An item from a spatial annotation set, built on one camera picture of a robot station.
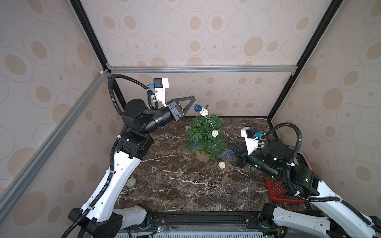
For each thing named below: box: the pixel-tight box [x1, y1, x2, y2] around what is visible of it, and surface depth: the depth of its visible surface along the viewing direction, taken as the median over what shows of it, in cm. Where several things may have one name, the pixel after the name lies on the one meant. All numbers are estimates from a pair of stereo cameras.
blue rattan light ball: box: [193, 104, 203, 113], surface depth 54 cm
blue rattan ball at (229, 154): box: [225, 150, 234, 159], surface depth 58 cm
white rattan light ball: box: [199, 107, 209, 117], surface depth 55 cm
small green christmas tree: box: [185, 104, 226, 162], surface depth 77 cm
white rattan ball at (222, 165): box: [218, 161, 226, 170], surface depth 71 cm
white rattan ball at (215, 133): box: [211, 129, 219, 138], surface depth 60 cm
